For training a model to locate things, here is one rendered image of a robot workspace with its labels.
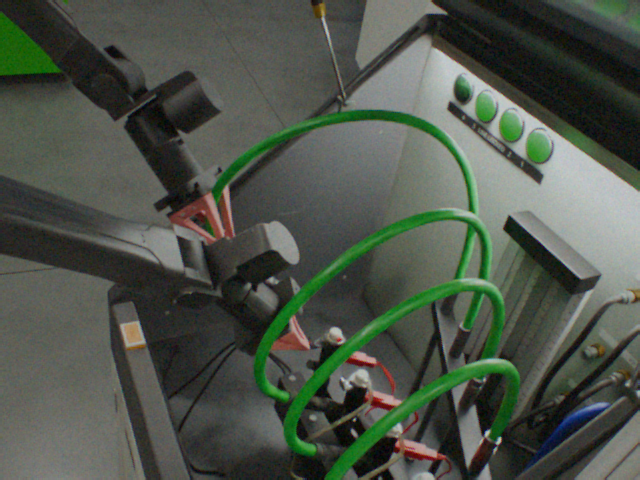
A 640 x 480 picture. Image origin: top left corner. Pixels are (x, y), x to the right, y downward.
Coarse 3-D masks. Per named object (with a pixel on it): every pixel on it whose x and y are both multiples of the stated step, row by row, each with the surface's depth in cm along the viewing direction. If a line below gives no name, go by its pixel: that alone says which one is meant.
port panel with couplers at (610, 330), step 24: (624, 288) 75; (624, 312) 75; (600, 336) 79; (624, 336) 76; (576, 360) 83; (600, 360) 79; (624, 360) 76; (576, 384) 84; (552, 408) 88; (576, 408) 84
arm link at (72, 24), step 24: (0, 0) 72; (24, 0) 72; (48, 0) 72; (24, 24) 73; (48, 24) 73; (72, 24) 73; (48, 48) 74; (72, 48) 73; (96, 48) 73; (120, 48) 79; (72, 72) 74; (96, 72) 74; (120, 72) 74
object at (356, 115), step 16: (352, 112) 73; (368, 112) 73; (384, 112) 74; (288, 128) 75; (304, 128) 74; (416, 128) 75; (432, 128) 75; (256, 144) 76; (272, 144) 75; (448, 144) 76; (240, 160) 77; (464, 160) 78; (224, 176) 78; (464, 176) 80; (208, 224) 82; (464, 256) 88; (464, 272) 90
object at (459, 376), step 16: (464, 368) 57; (480, 368) 57; (496, 368) 58; (512, 368) 60; (432, 384) 56; (448, 384) 56; (512, 384) 62; (416, 400) 56; (512, 400) 65; (384, 416) 57; (400, 416) 56; (496, 416) 69; (368, 432) 57; (384, 432) 56; (496, 432) 69; (352, 448) 57; (368, 448) 57; (480, 448) 72; (496, 448) 71; (336, 464) 58; (352, 464) 57; (480, 464) 73
